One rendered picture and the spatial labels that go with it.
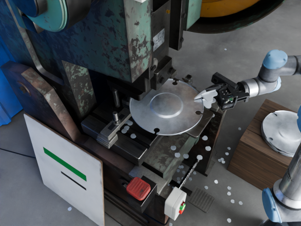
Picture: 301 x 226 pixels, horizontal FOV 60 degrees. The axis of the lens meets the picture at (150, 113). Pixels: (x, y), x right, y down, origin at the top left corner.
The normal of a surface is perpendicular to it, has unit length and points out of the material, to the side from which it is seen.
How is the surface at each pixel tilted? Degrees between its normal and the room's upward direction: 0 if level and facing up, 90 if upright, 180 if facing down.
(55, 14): 90
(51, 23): 90
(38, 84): 31
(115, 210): 0
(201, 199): 0
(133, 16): 90
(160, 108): 0
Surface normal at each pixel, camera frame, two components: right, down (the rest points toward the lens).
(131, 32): 0.82, 0.43
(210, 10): -0.57, 0.64
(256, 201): -0.02, -0.63
